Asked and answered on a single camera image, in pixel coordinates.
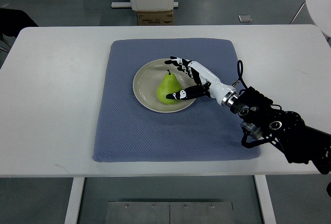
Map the left white table leg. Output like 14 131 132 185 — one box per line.
64 177 85 224

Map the dark object at left edge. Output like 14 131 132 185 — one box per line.
1 8 38 48

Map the blue woven table mat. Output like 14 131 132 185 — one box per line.
93 38 261 162

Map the brown cardboard box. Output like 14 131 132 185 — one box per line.
136 10 174 26

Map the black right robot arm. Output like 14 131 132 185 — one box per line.
228 85 330 174

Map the white table leg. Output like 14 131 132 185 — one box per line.
64 177 85 224
254 175 276 224

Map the white chair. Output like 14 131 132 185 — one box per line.
290 0 331 41

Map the right white table leg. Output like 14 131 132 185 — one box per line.
254 175 276 224

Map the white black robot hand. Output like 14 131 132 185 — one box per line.
164 56 238 107

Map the beige round plate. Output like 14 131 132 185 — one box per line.
133 58 195 113

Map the metal floor plate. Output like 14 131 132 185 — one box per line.
105 201 235 223

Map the grey floor socket plate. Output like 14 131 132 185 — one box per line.
238 14 253 23

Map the green pear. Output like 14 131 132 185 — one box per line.
156 70 183 104

